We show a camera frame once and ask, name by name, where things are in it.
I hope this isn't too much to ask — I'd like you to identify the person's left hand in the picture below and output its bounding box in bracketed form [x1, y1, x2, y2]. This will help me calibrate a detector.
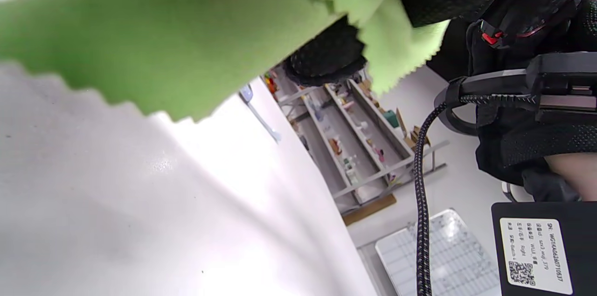
[284, 0, 530, 88]

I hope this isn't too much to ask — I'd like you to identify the person's right hand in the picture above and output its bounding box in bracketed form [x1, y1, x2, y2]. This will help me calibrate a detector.
[427, 0, 597, 203]

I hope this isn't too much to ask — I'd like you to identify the light blue watch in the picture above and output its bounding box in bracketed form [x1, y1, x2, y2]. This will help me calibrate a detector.
[239, 84, 283, 144]

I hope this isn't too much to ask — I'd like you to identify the black red watch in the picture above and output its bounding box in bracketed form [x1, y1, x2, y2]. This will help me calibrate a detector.
[476, 0, 592, 50]

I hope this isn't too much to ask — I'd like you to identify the green microfibre cloth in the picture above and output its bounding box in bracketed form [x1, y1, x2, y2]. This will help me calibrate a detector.
[0, 0, 451, 122]

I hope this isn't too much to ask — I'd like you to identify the person's right forearm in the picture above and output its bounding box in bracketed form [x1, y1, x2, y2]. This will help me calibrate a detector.
[543, 152, 597, 201]

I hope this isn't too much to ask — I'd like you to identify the white metal shelf rack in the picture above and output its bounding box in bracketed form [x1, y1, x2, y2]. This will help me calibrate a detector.
[264, 65, 451, 215]

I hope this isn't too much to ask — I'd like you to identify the white grid panel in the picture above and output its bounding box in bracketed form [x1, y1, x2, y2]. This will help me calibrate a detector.
[375, 209, 502, 296]

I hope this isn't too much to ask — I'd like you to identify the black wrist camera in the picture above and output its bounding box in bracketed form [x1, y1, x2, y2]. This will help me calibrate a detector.
[434, 51, 597, 136]

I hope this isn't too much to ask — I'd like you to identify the black braided cable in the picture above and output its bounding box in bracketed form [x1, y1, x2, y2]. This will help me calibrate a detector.
[414, 103, 448, 296]

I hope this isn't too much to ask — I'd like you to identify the black wrist strap with box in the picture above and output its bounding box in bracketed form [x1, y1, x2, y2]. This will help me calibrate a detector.
[491, 201, 597, 296]

